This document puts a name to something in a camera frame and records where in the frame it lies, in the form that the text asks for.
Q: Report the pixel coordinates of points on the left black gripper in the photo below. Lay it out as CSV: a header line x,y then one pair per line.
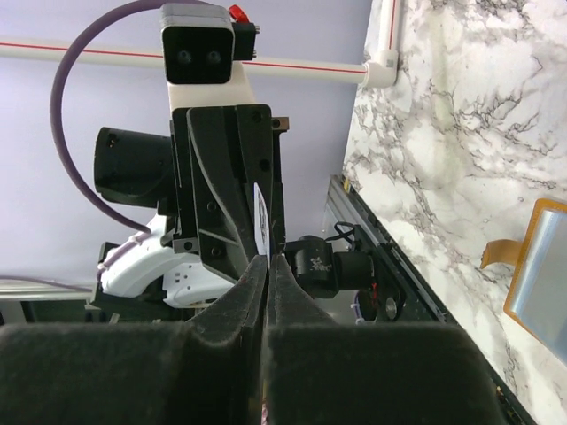
x,y
221,155

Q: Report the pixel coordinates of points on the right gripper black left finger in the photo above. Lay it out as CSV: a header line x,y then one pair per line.
x,y
202,371

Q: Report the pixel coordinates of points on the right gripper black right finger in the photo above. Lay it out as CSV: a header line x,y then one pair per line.
x,y
321,372

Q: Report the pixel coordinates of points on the white credit card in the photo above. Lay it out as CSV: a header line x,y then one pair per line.
x,y
261,222

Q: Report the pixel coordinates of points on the mustard yellow card holder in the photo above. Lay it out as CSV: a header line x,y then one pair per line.
x,y
537,294

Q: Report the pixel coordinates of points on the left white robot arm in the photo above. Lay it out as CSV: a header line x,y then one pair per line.
x,y
137,169

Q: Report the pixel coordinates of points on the black mounting rail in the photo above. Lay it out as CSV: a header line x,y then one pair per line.
x,y
367,285

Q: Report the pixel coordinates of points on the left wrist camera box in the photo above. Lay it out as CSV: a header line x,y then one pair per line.
x,y
200,42

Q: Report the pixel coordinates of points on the white PVC pipe frame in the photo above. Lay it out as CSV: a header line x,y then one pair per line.
x,y
379,72

